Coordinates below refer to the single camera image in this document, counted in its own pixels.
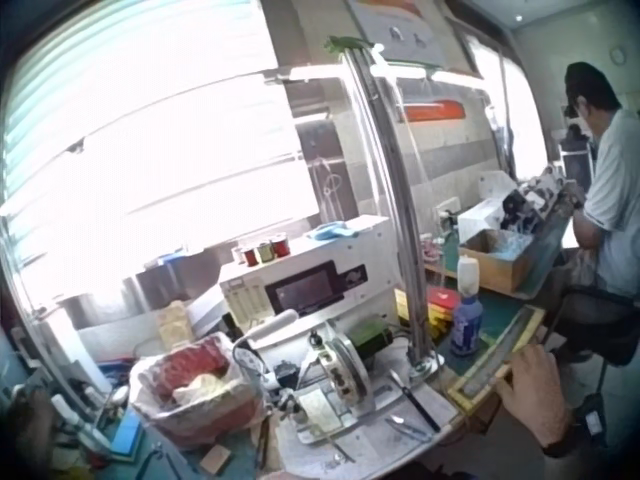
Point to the person's right hand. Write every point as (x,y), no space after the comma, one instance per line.
(535,395)

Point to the black device on floor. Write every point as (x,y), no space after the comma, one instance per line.
(592,415)

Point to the blue bottle with label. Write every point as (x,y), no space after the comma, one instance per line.
(467,325)

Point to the black office chair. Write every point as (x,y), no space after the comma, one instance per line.
(600,320)

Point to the stack of red yellow boxes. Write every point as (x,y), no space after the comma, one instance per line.
(442,310)

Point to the metal tweezers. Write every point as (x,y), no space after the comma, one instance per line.
(407,429)

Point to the cardboard box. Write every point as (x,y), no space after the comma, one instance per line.
(497,265)

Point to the green motor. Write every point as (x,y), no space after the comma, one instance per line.
(370,337)

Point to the white box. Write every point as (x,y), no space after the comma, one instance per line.
(480,217)

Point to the winding machine with metal disc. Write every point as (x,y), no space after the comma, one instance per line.
(345,370)

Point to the black machine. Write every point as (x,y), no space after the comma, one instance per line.
(542,197)

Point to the metal lamp pole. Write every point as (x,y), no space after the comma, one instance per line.
(400,210)

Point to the white machine with dark screen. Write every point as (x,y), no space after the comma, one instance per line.
(310,280)

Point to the blue cloth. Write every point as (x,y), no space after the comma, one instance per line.
(332,231)

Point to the red thread spool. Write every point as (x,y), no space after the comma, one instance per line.
(249,256)
(281,246)

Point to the gold thread spool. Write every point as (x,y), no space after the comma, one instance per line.
(263,252)

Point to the small wooden block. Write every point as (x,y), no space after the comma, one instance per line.
(216,459)

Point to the red basket in plastic bag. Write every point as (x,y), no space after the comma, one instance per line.
(200,390)

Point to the light tube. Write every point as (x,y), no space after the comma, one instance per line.
(380,75)

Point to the blue block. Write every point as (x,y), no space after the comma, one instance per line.
(127,432)

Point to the window blind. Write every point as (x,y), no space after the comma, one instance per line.
(150,140)

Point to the orange wall sign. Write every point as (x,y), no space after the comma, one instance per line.
(435,111)

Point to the wall poster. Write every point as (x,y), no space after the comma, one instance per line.
(395,30)

